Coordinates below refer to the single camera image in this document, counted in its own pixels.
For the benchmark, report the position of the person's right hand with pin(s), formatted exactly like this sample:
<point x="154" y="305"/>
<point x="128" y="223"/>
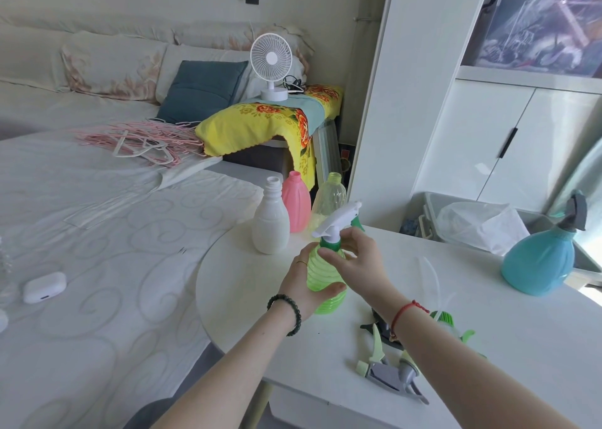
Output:
<point x="367" y="269"/>

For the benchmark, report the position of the person's left hand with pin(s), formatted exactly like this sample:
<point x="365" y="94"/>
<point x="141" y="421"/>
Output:
<point x="294" y="285"/>

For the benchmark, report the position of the person's right thumb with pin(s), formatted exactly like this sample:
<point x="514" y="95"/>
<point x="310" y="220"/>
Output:
<point x="333" y="254"/>

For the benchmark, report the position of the person's left thumb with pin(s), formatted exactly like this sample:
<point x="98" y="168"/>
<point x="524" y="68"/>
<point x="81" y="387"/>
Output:
<point x="330" y="292"/>

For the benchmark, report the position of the green plastic spray bottle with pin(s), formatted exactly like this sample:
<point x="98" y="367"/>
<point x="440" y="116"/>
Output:
<point x="324" y="271"/>

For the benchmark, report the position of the white trigger spray head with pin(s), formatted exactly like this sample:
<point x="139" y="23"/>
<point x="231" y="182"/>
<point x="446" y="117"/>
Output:
<point x="336" y="219"/>

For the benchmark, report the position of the person's left forearm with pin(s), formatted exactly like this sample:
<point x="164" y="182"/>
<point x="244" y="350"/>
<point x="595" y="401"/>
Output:
<point x="235" y="377"/>

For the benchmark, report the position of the person's right forearm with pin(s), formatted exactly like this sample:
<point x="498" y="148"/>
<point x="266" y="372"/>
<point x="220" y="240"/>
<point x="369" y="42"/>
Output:
<point x="470" y="377"/>

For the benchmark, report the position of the clear plastic bottle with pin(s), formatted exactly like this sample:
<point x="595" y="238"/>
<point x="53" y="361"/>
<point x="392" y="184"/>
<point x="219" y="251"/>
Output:
<point x="329" y="198"/>

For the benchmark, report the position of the black trigger spray head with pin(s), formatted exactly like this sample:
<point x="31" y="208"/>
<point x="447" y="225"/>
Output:
<point x="381" y="323"/>

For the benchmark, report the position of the pink plastic bottle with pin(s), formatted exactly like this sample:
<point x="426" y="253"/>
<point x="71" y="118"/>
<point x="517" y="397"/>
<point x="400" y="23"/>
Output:
<point x="296" y="203"/>

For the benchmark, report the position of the white plastic bottle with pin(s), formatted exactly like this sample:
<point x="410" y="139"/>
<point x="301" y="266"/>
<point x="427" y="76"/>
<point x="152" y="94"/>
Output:
<point x="270" y="224"/>

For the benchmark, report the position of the grey green trigger spray head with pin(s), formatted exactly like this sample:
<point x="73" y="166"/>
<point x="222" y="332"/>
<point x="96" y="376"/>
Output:
<point x="411" y="377"/>
<point x="376" y="367"/>

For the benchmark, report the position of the clear ribbed plastic panel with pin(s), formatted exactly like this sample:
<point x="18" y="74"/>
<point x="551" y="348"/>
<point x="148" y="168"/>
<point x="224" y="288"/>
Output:
<point x="327" y="149"/>

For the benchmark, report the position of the green trigger head with tube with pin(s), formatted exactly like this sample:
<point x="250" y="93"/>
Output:
<point x="443" y="318"/>

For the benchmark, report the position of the light teal cloth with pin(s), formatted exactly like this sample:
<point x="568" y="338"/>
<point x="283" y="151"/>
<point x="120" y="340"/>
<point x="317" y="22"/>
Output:
<point x="310" y="109"/>

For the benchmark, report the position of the white plastic bag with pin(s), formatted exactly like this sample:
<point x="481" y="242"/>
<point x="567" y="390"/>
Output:
<point x="479" y="226"/>

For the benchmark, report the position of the yellow floral cloth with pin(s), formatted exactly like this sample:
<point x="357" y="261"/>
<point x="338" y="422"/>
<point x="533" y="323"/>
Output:
<point x="254" y="123"/>

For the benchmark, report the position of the white folded cloth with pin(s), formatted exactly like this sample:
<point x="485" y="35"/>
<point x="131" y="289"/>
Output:
<point x="188" y="172"/>

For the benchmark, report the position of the white wardrobe cabinet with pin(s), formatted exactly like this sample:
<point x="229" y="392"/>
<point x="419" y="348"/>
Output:
<point x="470" y="128"/>

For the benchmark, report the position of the white clothes hanger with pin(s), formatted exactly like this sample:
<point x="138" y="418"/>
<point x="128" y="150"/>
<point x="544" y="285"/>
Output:
<point x="155" y="153"/>

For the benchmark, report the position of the white desk fan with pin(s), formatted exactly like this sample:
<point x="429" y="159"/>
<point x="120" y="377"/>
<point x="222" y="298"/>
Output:
<point x="270" y="57"/>

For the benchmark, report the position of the blue spray bottle grey head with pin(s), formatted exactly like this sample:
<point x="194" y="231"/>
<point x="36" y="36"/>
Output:
<point x="541" y="259"/>

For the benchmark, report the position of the teal blue cushion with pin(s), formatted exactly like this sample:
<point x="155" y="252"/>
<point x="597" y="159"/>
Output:
<point x="202" y="90"/>

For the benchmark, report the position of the white patterned bed cover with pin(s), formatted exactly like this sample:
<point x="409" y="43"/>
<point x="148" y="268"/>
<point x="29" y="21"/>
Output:
<point x="108" y="254"/>

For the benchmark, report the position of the pile of pink hangers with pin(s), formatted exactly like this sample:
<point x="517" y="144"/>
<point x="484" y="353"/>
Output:
<point x="141" y="135"/>

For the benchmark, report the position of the pale green curtain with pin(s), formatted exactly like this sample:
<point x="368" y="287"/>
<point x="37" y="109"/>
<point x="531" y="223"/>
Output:
<point x="583" y="175"/>

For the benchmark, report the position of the white earbuds case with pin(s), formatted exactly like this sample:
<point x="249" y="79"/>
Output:
<point x="44" y="288"/>

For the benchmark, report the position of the pale floral pillow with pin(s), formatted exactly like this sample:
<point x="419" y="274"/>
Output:
<point x="113" y="66"/>

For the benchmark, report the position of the clear plastic storage box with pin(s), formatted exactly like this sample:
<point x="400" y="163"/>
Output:
<point x="545" y="29"/>

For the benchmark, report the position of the cream padded headboard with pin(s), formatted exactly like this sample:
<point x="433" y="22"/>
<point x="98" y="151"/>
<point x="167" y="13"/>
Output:
<point x="33" y="52"/>

